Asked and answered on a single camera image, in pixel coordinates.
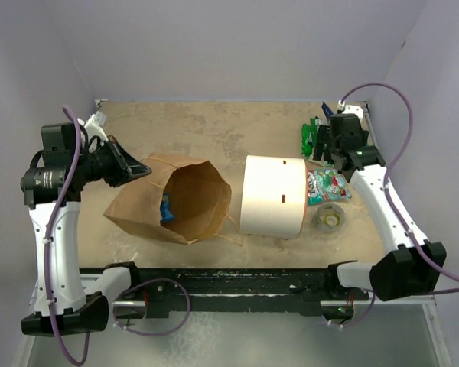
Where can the green yellow snack bag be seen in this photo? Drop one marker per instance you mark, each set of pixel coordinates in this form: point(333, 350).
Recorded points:
point(307, 141)

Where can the green foxs candy packet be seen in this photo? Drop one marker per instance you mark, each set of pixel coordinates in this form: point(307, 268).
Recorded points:
point(326, 185)

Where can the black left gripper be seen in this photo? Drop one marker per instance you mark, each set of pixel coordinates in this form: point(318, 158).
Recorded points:
point(125, 168)

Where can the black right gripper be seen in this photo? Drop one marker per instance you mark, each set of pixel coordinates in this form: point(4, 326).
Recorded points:
point(319, 148)

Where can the brown paper bag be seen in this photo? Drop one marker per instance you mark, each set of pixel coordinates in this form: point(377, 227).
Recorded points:
point(199, 198)

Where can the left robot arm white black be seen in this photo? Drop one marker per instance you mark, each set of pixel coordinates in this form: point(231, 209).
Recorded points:
point(52, 188)

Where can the white cylindrical toy drum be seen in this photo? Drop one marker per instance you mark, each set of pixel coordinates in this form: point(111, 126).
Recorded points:
point(274, 197)

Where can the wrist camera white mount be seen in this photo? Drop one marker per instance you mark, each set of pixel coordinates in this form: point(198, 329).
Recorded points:
point(94, 126)
point(345, 108)

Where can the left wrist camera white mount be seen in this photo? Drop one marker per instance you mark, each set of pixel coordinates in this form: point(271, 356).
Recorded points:
point(94, 126)

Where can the blue white snack packet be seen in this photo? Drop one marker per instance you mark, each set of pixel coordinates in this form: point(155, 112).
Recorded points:
point(165, 210)

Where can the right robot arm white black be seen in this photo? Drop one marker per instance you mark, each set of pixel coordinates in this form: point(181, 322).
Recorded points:
point(350, 274)

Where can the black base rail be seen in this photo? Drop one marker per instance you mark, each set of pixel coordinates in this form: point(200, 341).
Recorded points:
point(306, 291)

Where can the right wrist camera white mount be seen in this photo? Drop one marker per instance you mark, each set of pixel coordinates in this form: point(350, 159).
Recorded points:
point(345, 108)

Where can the dark blue snack packet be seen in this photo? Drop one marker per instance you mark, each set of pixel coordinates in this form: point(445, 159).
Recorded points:
point(328, 112)

